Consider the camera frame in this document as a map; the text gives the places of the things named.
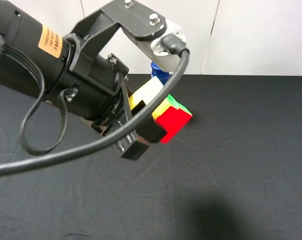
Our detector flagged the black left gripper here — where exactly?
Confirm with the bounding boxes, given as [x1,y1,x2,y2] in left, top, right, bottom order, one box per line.
[47,52,167,161]

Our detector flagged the colourful puzzle cube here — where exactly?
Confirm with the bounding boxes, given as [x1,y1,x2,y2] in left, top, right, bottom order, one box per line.
[129,77,193,144]

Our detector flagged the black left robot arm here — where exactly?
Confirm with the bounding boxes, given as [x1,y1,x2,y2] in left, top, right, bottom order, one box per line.
[0,0,167,156]

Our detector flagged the blue capped yogurt bottle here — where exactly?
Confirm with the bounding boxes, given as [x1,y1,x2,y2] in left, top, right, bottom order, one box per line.
[151,62,171,85]

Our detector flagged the black tablecloth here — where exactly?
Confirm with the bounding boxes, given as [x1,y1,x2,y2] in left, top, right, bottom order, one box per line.
[0,75,302,240]

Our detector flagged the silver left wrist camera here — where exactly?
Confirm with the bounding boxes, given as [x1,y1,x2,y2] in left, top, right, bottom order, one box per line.
[150,19,186,72]

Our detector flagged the black left camera cable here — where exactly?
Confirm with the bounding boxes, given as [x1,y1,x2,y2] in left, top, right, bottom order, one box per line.
[0,33,191,179]

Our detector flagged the black left camera bracket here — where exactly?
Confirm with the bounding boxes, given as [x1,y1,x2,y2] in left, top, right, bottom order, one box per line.
[69,0,167,72]

